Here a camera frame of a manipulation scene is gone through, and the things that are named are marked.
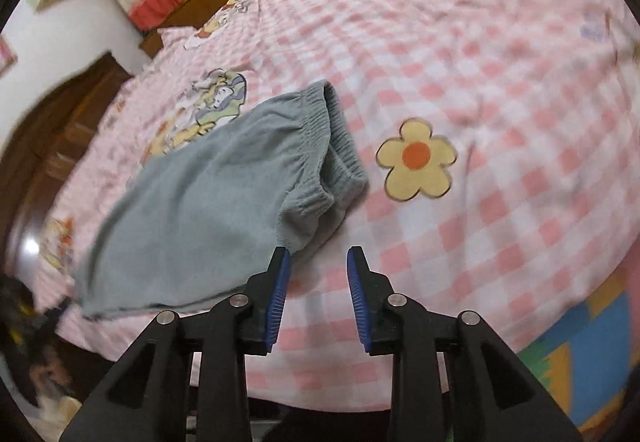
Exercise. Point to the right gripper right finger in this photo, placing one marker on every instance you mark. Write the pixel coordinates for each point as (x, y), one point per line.
(453, 378)

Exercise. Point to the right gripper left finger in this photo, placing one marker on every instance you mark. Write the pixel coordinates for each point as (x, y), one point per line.
(145, 394)

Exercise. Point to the grey knit pants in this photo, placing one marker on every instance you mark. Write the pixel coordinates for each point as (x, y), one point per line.
(200, 221)

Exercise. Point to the colourful foam floor mat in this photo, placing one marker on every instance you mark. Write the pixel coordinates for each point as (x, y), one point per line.
(584, 360)

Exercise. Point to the dark wooden headboard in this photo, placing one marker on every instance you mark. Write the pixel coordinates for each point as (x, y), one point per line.
(43, 150)

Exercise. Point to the pink checkered bed sheet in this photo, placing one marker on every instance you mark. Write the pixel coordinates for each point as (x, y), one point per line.
(503, 166)

